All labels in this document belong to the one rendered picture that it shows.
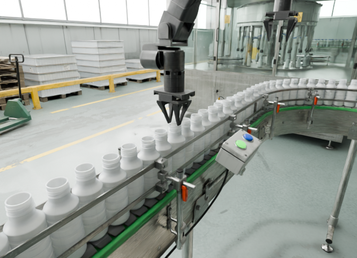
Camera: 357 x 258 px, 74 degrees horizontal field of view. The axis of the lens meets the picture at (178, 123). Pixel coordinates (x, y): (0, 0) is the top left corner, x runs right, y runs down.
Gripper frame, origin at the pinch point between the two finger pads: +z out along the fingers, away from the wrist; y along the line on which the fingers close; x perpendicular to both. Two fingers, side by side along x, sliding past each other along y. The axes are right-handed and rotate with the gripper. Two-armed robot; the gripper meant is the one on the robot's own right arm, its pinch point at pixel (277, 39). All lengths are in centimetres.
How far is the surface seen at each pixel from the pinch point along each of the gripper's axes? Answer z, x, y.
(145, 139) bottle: 24, 56, 16
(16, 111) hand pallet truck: 123, -63, 429
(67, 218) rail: 29, 81, 12
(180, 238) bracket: 50, 57, 4
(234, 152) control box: 29.7, 39.6, -1.9
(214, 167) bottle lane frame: 44, 28, 9
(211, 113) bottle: 25.6, 23.0, 13.9
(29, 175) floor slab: 143, 8, 235
